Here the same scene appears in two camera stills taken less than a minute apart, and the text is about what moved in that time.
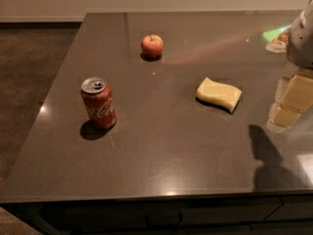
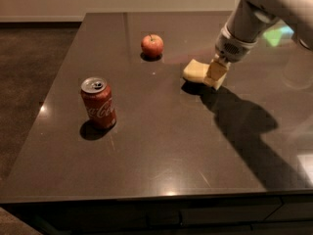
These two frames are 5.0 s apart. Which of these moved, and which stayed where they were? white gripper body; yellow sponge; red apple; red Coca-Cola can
Moved: white gripper body; yellow sponge
Stayed: red apple; red Coca-Cola can
